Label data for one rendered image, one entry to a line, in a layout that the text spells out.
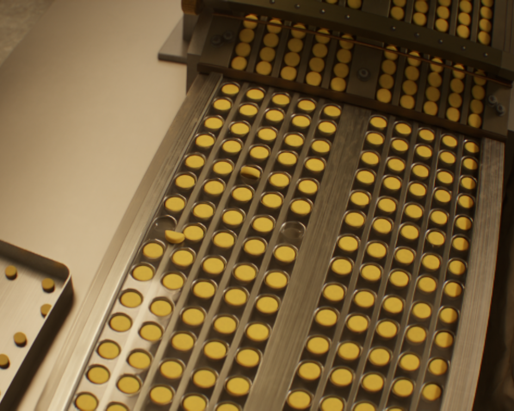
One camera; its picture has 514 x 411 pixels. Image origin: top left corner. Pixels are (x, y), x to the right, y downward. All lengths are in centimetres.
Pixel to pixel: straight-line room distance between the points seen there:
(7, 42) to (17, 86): 155
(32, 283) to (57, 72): 28
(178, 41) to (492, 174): 43
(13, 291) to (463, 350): 36
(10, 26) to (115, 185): 177
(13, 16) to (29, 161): 178
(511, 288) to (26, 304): 36
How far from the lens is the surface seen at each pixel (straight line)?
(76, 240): 74
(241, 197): 55
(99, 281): 51
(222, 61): 64
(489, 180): 59
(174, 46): 92
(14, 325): 68
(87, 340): 48
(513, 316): 55
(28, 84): 91
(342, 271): 52
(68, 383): 46
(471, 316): 51
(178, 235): 52
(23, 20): 254
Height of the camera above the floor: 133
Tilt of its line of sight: 44 degrees down
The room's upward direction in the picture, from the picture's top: 4 degrees clockwise
